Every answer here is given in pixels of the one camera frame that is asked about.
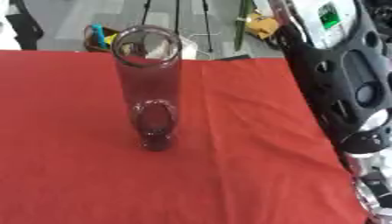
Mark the yellow object on floor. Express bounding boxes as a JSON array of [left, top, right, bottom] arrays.
[[243, 12, 281, 40]]

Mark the clear glass cylinder vase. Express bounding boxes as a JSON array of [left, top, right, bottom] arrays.
[[110, 24, 184, 152]]

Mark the black tripod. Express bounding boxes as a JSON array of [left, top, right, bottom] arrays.
[[139, 0, 216, 53]]

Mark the green pole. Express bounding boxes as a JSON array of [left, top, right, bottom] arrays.
[[233, 0, 256, 53]]

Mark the person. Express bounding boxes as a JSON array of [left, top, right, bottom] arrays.
[[0, 0, 46, 51]]

